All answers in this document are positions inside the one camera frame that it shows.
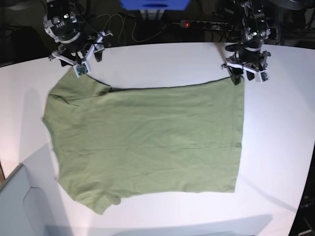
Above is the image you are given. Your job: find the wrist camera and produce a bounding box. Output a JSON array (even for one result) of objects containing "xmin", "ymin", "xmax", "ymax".
[
  {"xmin": 73, "ymin": 61, "xmax": 91, "ymax": 78},
  {"xmin": 255, "ymin": 70, "xmax": 269, "ymax": 83}
]

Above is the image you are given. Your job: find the green T-shirt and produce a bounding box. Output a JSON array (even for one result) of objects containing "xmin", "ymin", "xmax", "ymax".
[{"xmin": 43, "ymin": 70, "xmax": 245, "ymax": 214}]

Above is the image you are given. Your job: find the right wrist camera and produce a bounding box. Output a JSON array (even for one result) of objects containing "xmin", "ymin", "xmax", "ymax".
[{"xmin": 73, "ymin": 61, "xmax": 91, "ymax": 78}]

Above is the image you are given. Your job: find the blue box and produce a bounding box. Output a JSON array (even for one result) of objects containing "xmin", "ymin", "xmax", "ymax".
[{"xmin": 120, "ymin": 0, "xmax": 190, "ymax": 10}]

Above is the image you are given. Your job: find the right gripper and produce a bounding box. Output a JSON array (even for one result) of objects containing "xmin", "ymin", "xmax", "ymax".
[{"xmin": 48, "ymin": 31, "xmax": 113, "ymax": 67}]

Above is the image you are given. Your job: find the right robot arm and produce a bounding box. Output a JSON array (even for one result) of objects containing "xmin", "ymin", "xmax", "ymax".
[{"xmin": 43, "ymin": 0, "xmax": 113, "ymax": 67}]

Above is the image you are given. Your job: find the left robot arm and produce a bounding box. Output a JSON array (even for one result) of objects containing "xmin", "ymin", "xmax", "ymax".
[{"xmin": 221, "ymin": 0, "xmax": 271, "ymax": 85}]

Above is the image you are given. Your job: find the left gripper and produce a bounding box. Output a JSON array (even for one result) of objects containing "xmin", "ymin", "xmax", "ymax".
[{"xmin": 221, "ymin": 43, "xmax": 271, "ymax": 85}]

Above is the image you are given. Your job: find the black power strip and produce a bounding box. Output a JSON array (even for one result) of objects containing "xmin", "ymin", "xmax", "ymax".
[{"xmin": 179, "ymin": 20, "xmax": 233, "ymax": 31}]

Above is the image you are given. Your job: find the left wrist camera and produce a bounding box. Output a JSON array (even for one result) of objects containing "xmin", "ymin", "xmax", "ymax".
[{"xmin": 255, "ymin": 70, "xmax": 269, "ymax": 83}]

